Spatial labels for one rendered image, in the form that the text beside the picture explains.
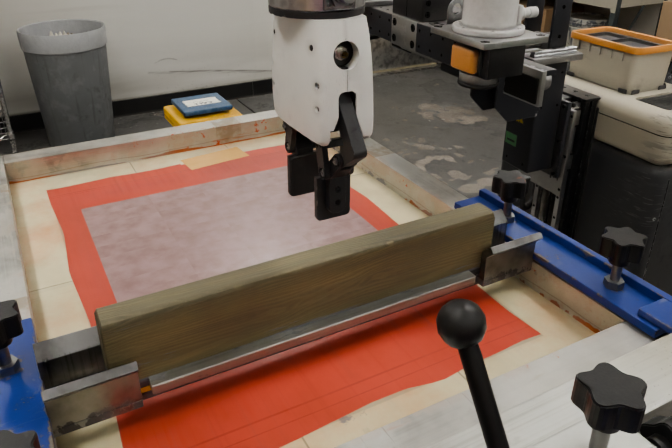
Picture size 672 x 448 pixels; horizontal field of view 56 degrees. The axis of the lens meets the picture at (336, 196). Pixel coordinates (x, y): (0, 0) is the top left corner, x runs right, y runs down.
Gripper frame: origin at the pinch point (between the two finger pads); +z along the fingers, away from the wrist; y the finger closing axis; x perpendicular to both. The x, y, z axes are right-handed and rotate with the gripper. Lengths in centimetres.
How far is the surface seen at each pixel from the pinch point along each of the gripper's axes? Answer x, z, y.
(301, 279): 2.2, 8.6, -1.0
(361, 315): -3.6, 13.9, -2.2
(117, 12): -50, 44, 368
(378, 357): -4.4, 17.8, -4.3
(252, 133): -15, 16, 57
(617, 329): -24.3, 14.2, -15.2
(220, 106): -15, 16, 73
